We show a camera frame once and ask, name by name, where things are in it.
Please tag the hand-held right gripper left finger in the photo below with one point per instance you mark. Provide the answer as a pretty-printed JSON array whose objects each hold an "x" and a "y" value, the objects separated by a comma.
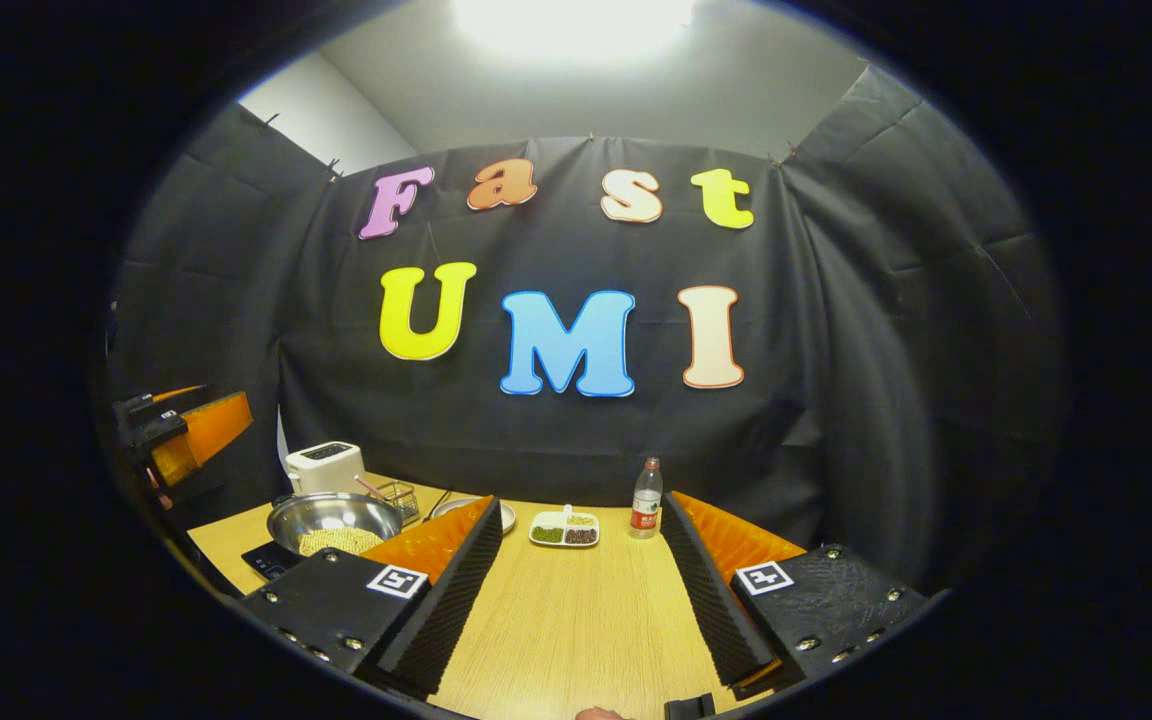
[{"x": 446, "y": 610}]

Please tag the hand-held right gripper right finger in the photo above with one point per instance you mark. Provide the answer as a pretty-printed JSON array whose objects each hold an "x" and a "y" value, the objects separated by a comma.
[{"x": 711, "y": 600}]

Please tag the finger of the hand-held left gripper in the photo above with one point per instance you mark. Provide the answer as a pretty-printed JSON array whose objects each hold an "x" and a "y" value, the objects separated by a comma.
[
  {"x": 151, "y": 397},
  {"x": 211, "y": 430}
]

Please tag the black induction cooktop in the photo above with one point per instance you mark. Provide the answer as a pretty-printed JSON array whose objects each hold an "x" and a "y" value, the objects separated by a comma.
[{"x": 266, "y": 562}]

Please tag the stainless steel pot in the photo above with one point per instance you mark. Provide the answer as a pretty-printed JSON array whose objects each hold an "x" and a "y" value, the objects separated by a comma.
[{"x": 331, "y": 512}]

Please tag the white round plate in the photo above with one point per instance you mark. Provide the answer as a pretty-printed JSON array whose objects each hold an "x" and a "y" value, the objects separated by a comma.
[{"x": 451, "y": 506}]

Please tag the clear water bottle red label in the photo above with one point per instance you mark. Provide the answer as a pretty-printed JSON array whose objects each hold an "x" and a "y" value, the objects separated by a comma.
[{"x": 646, "y": 505}]

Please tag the white toaster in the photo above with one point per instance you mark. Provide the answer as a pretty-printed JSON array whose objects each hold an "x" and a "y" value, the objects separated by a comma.
[{"x": 324, "y": 470}]

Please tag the yellow soybeans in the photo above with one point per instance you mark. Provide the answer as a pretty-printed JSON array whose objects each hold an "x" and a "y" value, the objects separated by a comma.
[{"x": 339, "y": 541}]

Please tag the white divided bean dish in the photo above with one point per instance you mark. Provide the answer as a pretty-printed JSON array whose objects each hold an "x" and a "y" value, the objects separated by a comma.
[{"x": 564, "y": 530}]

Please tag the pink striped straw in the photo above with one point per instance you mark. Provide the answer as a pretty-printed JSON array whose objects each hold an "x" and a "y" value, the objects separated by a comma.
[{"x": 371, "y": 488}]

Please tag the black backdrop cloth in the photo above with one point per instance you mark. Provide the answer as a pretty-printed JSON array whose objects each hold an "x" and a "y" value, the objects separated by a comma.
[{"x": 556, "y": 430}]

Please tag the bright ceiling light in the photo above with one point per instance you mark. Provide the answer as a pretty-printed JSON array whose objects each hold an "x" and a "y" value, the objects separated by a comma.
[{"x": 571, "y": 20}]

